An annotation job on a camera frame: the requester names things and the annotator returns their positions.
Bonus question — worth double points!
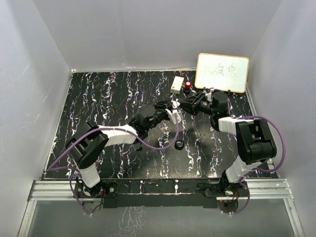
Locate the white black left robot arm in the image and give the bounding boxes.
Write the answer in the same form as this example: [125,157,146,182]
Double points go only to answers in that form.
[66,99,182,197]

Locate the white earbud charging case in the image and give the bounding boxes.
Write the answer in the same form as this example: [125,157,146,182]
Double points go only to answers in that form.
[172,99,180,109]

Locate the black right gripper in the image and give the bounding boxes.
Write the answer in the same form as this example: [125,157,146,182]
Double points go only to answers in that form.
[178,92,216,116]

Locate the black round earbud case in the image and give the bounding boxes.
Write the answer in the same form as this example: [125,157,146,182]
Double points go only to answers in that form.
[174,139,185,150]

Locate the yellow framed whiteboard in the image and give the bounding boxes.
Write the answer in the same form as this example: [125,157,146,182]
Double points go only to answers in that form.
[195,53,250,93]

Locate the red capped small bottle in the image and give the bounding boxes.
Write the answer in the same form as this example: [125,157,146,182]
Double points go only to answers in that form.
[183,81,191,94]

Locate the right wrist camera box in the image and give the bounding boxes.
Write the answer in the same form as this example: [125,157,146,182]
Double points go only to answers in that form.
[203,88,214,102]

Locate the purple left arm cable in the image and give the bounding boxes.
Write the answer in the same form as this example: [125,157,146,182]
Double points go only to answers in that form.
[48,112,180,217]

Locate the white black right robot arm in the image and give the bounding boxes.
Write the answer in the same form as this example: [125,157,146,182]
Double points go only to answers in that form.
[172,91,277,196]

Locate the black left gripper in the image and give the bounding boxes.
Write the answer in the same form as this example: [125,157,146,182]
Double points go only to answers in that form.
[146,99,173,132]

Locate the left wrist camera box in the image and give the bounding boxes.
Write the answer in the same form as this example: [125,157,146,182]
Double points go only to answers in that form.
[165,109,183,124]

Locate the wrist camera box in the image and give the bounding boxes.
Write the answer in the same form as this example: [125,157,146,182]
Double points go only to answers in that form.
[165,109,183,124]
[203,88,214,102]

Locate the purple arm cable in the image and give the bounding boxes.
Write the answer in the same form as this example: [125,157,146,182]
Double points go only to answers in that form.
[209,88,287,217]
[48,112,180,217]

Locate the green white cardboard box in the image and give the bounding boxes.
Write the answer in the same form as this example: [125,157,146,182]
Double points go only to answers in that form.
[170,76,184,95]

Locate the aluminium frame rail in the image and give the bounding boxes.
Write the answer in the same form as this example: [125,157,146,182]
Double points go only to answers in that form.
[18,179,305,237]

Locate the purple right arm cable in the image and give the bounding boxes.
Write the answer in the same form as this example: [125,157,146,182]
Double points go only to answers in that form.
[209,88,287,217]

